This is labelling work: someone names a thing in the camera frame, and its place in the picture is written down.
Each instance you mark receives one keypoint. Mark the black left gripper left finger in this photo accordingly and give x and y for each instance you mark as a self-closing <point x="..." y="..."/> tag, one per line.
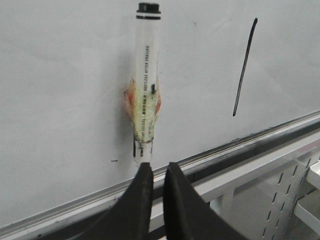
<point x="129" y="218"/>

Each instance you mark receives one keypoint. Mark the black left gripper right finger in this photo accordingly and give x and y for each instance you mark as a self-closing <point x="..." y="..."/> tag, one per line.
<point x="186" y="216"/>

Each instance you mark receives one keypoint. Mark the white whiteboard marker black cap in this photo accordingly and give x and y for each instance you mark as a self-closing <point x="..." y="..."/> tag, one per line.
<point x="146" y="99"/>

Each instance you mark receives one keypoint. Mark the red round magnet taped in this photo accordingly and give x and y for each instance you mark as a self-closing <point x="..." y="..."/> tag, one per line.
<point x="128" y="99"/>

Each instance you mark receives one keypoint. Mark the white whiteboard with aluminium tray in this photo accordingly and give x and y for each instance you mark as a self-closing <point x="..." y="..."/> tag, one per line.
<point x="227" y="69"/>

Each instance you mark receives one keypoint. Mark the white perforated metal panel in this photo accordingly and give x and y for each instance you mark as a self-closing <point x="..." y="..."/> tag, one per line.
<point x="263" y="208"/>

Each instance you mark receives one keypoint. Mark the white plastic bin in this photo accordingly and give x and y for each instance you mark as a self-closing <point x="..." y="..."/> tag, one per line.
<point x="307" y="208"/>

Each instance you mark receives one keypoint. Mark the white metal rack frame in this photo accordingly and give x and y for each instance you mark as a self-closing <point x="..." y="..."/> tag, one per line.
<point x="218" y="174"/>

